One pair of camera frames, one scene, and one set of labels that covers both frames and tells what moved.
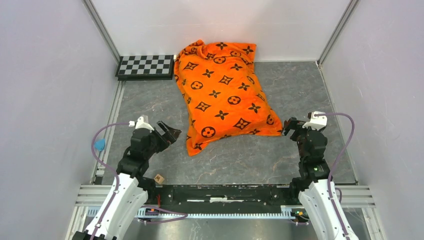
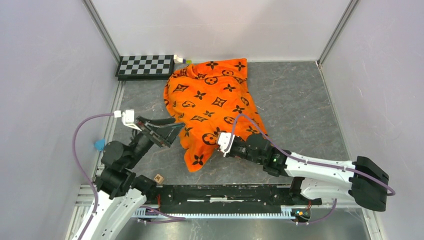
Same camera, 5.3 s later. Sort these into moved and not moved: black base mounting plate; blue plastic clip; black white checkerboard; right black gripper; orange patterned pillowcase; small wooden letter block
Moved: orange patterned pillowcase; right black gripper
Not moved: black white checkerboard; small wooden letter block; black base mounting plate; blue plastic clip
